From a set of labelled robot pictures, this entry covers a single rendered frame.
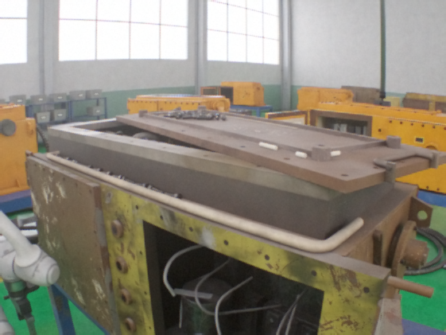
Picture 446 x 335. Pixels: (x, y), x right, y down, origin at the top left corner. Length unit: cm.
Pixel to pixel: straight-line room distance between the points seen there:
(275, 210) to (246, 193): 8
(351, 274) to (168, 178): 54
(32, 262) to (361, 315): 99
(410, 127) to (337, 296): 276
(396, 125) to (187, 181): 264
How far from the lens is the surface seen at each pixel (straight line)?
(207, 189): 87
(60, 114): 976
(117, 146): 115
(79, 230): 129
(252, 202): 79
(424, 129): 330
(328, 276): 65
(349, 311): 66
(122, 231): 107
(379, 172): 71
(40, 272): 127
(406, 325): 156
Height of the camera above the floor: 152
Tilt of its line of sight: 14 degrees down
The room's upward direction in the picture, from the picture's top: straight up
